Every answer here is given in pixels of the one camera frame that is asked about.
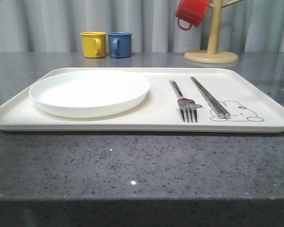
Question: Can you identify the silver fork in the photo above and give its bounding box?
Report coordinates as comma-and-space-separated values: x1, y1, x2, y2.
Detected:
169, 79, 197, 123

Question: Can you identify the white round plate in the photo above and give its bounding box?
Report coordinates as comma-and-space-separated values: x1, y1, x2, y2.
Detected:
29, 70, 150, 118

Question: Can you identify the silver chopstick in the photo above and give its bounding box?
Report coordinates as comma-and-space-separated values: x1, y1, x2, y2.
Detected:
190, 76, 226, 119
191, 76, 231, 119

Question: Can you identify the blue mug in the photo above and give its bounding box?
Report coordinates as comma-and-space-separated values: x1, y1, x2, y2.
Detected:
108, 32, 132, 58

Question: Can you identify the yellow mug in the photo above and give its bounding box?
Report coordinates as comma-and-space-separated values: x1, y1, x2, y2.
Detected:
80, 31, 106, 58

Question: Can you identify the wooden mug tree stand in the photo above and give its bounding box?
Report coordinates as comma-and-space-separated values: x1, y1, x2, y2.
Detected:
184, 0, 238, 64

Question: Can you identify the cream rabbit serving tray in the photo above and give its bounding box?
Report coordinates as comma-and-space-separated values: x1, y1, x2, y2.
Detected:
0, 68, 284, 133

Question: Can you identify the red mug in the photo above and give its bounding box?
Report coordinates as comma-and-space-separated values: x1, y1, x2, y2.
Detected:
176, 0, 210, 31

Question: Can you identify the grey curtain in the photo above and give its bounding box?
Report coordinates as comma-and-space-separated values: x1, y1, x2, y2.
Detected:
0, 0, 284, 52

